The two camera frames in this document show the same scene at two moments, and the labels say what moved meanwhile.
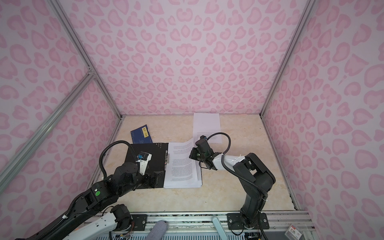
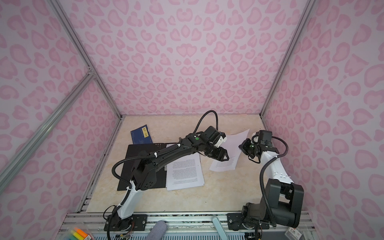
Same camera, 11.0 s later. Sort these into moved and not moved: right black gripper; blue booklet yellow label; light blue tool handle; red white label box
Moved: right black gripper
Not moved: blue booklet yellow label; light blue tool handle; red white label box
